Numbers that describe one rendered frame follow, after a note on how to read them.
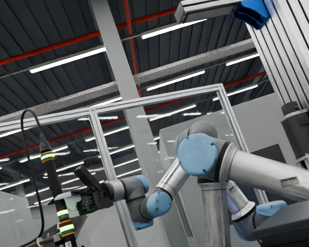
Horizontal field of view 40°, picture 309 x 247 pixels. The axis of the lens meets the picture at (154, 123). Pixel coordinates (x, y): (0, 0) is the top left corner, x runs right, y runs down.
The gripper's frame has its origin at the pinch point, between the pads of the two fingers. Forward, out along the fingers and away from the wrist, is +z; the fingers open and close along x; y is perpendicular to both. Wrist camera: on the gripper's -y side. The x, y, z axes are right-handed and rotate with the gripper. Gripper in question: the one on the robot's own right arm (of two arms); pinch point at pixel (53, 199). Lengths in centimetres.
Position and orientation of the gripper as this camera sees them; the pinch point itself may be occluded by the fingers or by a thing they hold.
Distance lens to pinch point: 147.1
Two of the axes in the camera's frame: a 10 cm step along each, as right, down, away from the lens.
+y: 3.1, 9.2, -2.5
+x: -4.9, 3.8, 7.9
